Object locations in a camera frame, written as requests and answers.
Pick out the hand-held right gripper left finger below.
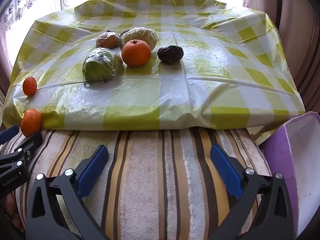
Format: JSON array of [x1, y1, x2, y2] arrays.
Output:
[[25, 144, 110, 240]]

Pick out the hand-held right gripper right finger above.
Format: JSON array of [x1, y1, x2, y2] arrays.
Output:
[[210, 144, 299, 240]]

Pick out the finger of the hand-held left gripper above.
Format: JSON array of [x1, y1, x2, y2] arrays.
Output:
[[0, 125, 19, 145], [0, 132, 43, 173]]

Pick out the medium orange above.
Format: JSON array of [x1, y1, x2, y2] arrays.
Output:
[[20, 109, 42, 138]]

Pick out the small orange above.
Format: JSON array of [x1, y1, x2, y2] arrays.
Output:
[[22, 77, 37, 96]]

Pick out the purple cardboard box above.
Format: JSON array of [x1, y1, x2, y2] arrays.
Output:
[[257, 111, 320, 240]]

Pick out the green cabbage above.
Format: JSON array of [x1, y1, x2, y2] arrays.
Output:
[[82, 47, 125, 83]]

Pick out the large orange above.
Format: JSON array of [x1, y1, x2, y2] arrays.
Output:
[[121, 39, 152, 67]]

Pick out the dark wrinkled fruit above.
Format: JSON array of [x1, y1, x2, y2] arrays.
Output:
[[157, 45, 184, 65]]

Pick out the pale yellow fruit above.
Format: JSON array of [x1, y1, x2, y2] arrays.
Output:
[[120, 27, 159, 49]]

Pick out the striped towel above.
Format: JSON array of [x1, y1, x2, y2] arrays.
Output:
[[0, 127, 273, 240]]

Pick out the yellow checked plastic tablecloth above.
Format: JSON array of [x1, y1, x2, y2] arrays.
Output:
[[2, 0, 307, 145]]

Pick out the wrapped brown fruit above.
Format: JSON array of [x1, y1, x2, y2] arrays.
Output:
[[96, 31, 120, 49]]

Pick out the brown curtain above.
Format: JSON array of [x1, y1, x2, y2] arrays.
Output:
[[244, 0, 320, 113]]

